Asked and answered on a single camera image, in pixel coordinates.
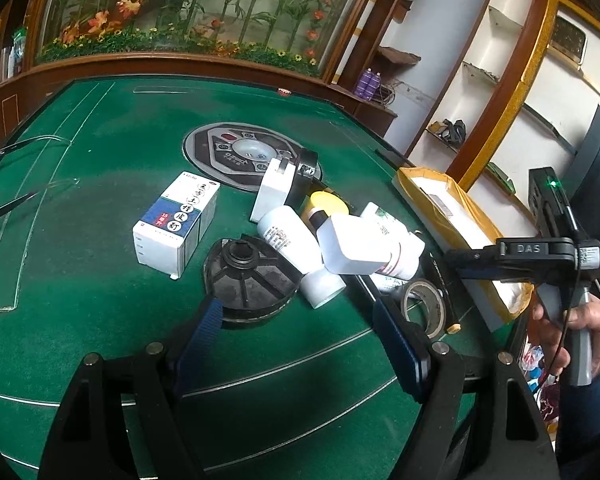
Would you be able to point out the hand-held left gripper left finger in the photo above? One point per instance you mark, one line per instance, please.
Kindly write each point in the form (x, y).
(200, 340)

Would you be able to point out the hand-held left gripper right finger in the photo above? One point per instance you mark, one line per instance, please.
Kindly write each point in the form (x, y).
(400, 345)

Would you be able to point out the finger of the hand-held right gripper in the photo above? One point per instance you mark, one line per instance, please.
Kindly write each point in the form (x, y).
(472, 262)

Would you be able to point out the yellow cardboard box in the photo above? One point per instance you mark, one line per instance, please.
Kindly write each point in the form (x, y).
(472, 210)

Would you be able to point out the white bottle red label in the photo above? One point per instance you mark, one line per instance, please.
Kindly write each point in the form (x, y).
(407, 256)

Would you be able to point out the black round filter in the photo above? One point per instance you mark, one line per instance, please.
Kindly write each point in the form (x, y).
(250, 285)

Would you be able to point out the white square bottle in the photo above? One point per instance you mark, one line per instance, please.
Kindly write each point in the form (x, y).
(350, 250)

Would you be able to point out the blue and white medicine box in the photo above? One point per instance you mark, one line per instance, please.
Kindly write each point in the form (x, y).
(175, 220)

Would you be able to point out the white plastic bottle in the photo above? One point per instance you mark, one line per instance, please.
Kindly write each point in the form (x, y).
(290, 240)

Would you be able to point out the yellow tape roll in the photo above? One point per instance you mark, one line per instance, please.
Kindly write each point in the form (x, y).
(322, 201)

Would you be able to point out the black tape roll red core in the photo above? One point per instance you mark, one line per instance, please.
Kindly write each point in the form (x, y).
(302, 185)

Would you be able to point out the person's right forearm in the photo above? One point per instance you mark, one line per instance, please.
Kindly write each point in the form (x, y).
(590, 420)

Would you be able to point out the black tape roll grey core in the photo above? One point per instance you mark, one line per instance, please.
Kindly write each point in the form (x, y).
(441, 310)

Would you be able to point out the green tray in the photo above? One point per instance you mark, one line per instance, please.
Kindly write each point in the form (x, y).
(505, 180)

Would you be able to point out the white bottle green print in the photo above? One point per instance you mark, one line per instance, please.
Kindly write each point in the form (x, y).
(380, 217)

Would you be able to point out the black item on shelf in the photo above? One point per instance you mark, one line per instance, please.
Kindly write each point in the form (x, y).
(452, 131)

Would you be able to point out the white charger plug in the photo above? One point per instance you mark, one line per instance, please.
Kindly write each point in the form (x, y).
(272, 190)

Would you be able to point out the round table centre console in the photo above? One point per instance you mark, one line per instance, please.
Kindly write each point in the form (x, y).
(230, 150)

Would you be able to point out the purple bottle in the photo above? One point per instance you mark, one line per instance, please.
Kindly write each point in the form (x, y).
(376, 85)
(362, 82)

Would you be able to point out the gold framed plaque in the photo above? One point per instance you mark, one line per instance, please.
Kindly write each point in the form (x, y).
(567, 40)

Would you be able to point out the white rolled paper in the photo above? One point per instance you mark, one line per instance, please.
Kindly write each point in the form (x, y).
(365, 30)

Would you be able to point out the artificial flower display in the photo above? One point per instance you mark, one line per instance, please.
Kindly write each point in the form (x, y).
(180, 10)

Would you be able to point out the green and white bottle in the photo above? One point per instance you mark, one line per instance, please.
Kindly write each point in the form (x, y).
(16, 55)

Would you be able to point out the white wall shelf unit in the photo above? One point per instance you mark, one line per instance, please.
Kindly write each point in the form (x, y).
(505, 15)

